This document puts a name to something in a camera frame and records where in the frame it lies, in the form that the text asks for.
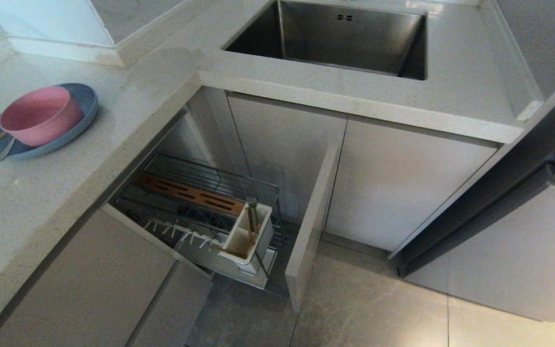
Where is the narrow beige cabinet door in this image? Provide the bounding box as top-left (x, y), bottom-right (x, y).
top-left (228, 94), bottom-right (348, 227)

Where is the white two-compartment cutlery holder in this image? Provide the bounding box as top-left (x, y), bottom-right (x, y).
top-left (217, 202), bottom-right (274, 275)

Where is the beige pull-out cabinet front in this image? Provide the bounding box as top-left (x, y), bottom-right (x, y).
top-left (285, 140), bottom-right (342, 314)

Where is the dark grey door frame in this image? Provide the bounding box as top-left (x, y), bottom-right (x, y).
top-left (387, 72), bottom-right (555, 279)

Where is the small beige drawer front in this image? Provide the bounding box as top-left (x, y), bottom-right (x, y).
top-left (127, 262), bottom-right (214, 347)

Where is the white drip tray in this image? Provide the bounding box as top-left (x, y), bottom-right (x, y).
top-left (172, 230), bottom-right (278, 290)

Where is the brown slotted wooden board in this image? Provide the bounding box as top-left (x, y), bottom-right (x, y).
top-left (134, 171), bottom-right (246, 217)

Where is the large beige drawer front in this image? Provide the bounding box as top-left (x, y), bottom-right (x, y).
top-left (0, 208), bottom-right (178, 347)

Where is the pink speckled bowl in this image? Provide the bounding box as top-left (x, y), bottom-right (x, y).
top-left (0, 86), bottom-right (85, 147)

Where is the wide beige cabinet door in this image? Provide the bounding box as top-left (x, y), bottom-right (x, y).
top-left (325, 118), bottom-right (498, 252)

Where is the white appliance front panel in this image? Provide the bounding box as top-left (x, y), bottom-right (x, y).
top-left (404, 161), bottom-right (555, 328)

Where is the blue round plate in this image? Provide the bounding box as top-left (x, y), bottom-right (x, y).
top-left (0, 83), bottom-right (99, 160)

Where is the chrome wire pull-out rack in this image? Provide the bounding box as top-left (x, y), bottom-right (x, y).
top-left (114, 153), bottom-right (286, 294)

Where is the metal fork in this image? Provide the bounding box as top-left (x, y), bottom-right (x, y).
top-left (246, 195), bottom-right (260, 233)

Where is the stainless steel sink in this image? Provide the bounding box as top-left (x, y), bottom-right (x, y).
top-left (223, 0), bottom-right (426, 81)

